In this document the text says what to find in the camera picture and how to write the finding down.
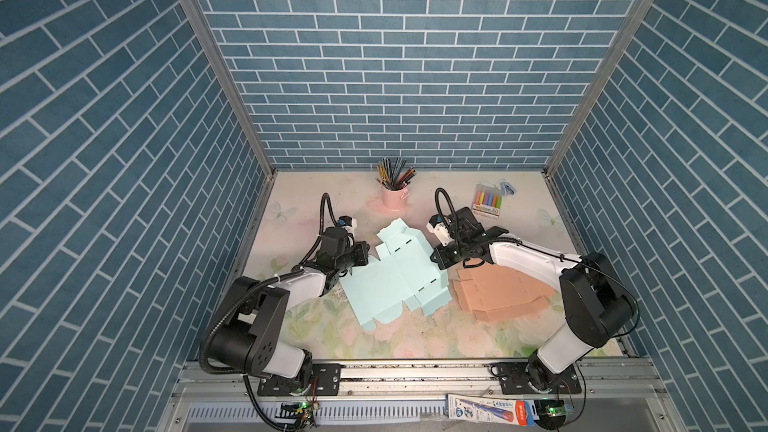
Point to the left aluminium corner post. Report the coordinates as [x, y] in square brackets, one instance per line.
[206, 39]

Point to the pink flat paper box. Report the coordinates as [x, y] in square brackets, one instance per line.
[492, 293]

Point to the light blue paper box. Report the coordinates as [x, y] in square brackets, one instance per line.
[401, 276]

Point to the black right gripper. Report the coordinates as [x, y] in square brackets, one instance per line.
[439, 258]

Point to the bundle of coloured pencils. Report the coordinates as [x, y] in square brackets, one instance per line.
[395, 174]

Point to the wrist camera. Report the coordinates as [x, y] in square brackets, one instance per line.
[348, 223]
[437, 227]

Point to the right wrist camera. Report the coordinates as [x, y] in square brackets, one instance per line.
[437, 227]

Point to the pack of coloured markers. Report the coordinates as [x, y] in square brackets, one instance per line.
[487, 201]

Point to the pink metal pencil bucket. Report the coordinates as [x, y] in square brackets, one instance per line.
[394, 200]

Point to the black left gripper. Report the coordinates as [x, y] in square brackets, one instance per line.
[361, 249]

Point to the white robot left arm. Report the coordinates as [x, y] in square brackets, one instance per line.
[243, 336]

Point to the right aluminium corner post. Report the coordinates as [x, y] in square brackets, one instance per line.
[630, 25]

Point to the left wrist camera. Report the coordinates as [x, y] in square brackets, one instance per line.
[348, 223]

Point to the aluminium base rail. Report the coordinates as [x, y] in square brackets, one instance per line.
[426, 379]

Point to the white toothpaste style box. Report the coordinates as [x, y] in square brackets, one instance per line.
[488, 410]

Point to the aluminium corner post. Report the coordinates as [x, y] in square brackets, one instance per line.
[630, 25]
[206, 39]

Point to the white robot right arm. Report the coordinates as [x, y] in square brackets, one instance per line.
[596, 304]

